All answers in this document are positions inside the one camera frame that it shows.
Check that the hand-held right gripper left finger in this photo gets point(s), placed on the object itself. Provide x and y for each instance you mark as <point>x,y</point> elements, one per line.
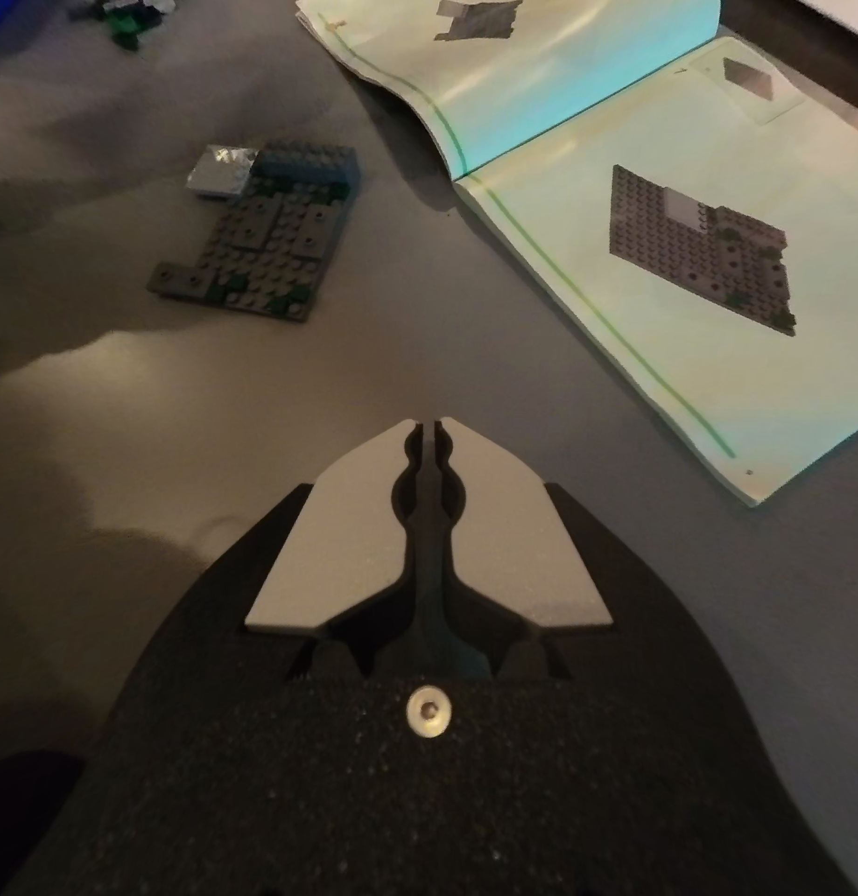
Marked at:
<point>331,546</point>

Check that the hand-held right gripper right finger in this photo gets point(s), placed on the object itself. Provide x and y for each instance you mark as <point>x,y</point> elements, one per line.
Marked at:
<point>520,546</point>

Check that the instruction booklet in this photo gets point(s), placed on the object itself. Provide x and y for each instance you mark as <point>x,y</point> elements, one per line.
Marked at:
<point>646,392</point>

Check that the grey toy brick plate assembly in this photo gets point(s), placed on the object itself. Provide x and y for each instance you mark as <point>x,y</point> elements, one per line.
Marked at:
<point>261,245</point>

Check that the pile of small toy bricks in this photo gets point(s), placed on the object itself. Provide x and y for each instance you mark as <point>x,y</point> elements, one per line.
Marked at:
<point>124,31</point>

